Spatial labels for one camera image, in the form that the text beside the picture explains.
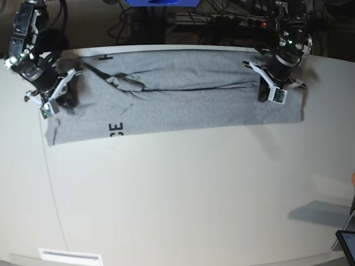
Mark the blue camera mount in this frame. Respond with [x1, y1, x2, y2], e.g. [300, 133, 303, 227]
[125, 0, 200, 7]

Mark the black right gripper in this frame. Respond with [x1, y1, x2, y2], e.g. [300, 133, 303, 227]
[27, 66, 63, 94]

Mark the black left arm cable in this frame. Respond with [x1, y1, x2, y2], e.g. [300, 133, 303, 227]
[54, 0, 69, 42]

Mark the white paper strip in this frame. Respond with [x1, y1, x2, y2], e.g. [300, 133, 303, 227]
[38, 248, 103, 265]

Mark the black tablet screen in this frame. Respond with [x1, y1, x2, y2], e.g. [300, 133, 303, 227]
[336, 230, 354, 266]

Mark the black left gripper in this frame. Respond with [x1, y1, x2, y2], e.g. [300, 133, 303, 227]
[267, 54, 301, 86]

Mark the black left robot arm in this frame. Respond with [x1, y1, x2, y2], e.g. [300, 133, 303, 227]
[81, 1, 312, 104]

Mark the black power strip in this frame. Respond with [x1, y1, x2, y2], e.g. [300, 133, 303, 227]
[214, 16, 267, 28]

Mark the grey T-shirt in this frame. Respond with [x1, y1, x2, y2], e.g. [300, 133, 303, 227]
[45, 50, 303, 146]

